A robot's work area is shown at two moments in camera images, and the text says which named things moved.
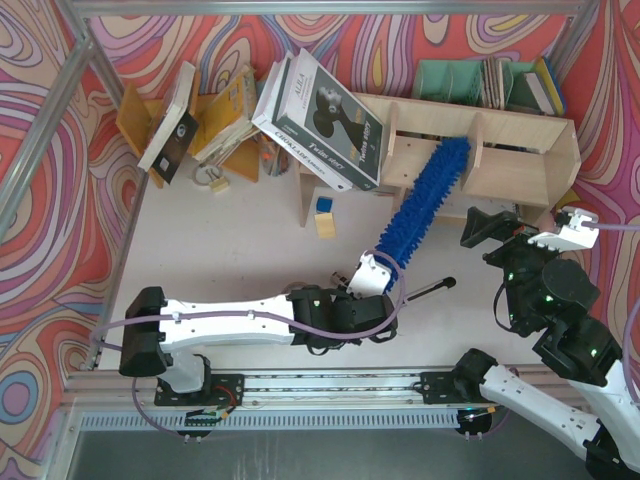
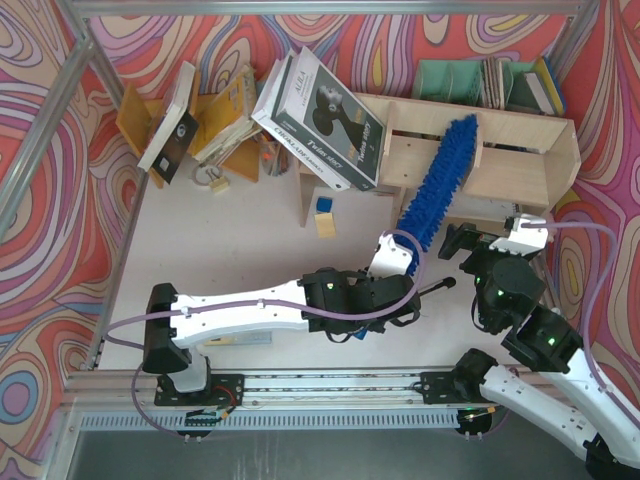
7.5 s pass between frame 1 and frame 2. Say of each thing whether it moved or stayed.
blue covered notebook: stayed
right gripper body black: moved
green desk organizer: stayed
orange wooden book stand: stayed
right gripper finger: moved
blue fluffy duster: moved
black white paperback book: stayed
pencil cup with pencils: stayed
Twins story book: stayed
